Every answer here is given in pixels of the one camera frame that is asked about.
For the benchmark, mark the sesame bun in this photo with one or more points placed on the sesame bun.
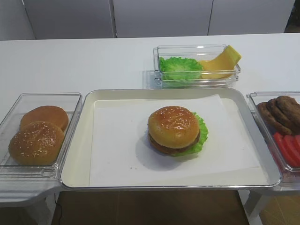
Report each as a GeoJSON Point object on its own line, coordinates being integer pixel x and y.
{"type": "Point", "coordinates": [36, 144]}
{"type": "Point", "coordinates": [173, 126]}

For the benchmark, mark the clear lettuce cheese container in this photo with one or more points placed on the clear lettuce cheese container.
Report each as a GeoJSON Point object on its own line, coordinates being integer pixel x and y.
{"type": "Point", "coordinates": [197, 52]}

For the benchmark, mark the yellow cheese slice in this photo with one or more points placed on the yellow cheese slice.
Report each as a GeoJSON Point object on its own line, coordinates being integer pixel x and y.
{"type": "Point", "coordinates": [221, 66]}

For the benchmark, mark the silver metal tray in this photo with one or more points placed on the silver metal tray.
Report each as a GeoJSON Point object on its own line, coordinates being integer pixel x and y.
{"type": "Point", "coordinates": [76, 171]}

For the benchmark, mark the green lettuce in container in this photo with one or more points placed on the green lettuce in container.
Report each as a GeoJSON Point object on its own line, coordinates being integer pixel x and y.
{"type": "Point", "coordinates": [178, 68]}

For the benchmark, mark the white paper sheet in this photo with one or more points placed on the white paper sheet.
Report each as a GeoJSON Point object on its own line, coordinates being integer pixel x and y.
{"type": "Point", "coordinates": [122, 155]}

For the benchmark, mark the green lettuce leaf on tray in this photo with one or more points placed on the green lettuce leaf on tray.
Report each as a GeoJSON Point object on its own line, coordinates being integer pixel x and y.
{"type": "Point", "coordinates": [197, 147]}

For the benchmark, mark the plain bun bottom half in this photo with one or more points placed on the plain bun bottom half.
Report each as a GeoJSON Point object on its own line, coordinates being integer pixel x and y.
{"type": "Point", "coordinates": [48, 113]}

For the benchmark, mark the sesame bun top front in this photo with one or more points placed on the sesame bun top front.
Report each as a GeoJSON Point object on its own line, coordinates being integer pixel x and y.
{"type": "Point", "coordinates": [36, 144]}

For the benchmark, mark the clear left bun container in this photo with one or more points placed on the clear left bun container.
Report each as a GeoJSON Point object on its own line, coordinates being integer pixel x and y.
{"type": "Point", "coordinates": [10, 170]}

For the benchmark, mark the clear right patty container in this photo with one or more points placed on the clear right patty container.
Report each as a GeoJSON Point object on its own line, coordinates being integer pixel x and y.
{"type": "Point", "coordinates": [288, 174]}

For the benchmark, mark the brown patty stack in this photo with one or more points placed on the brown patty stack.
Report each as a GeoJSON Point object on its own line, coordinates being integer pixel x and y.
{"type": "Point", "coordinates": [282, 114]}

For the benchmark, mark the red tomato slices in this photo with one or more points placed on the red tomato slices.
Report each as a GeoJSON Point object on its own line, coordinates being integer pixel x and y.
{"type": "Point", "coordinates": [289, 147]}

